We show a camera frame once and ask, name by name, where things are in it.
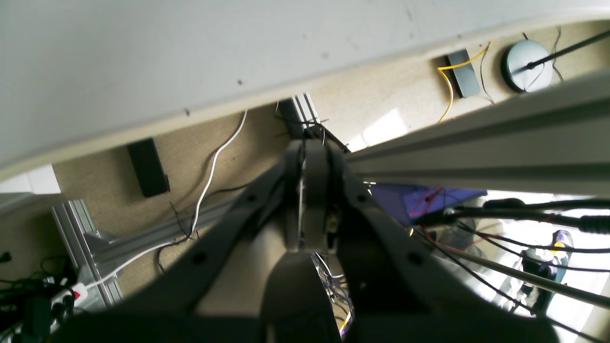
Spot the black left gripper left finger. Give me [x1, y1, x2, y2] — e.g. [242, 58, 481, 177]
[51, 141, 305, 343]

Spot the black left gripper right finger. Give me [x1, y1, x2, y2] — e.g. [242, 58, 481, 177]
[305, 140, 558, 343]

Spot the white power strip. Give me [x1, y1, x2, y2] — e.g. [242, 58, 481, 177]
[51, 282, 90, 316]

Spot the black box on floor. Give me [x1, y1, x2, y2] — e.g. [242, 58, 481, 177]
[126, 138, 171, 198]

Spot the black power adapter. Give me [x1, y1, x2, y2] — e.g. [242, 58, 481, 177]
[445, 50, 481, 98]

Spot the round black stand base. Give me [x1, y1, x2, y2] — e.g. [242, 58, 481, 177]
[500, 40, 554, 93]

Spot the white power cable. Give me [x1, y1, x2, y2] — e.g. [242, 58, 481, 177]
[81, 110, 248, 291]

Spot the aluminium frame rail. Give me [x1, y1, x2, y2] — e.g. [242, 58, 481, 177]
[346, 70, 610, 197]

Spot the yellow cable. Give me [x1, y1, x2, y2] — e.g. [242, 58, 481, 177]
[437, 40, 492, 123]

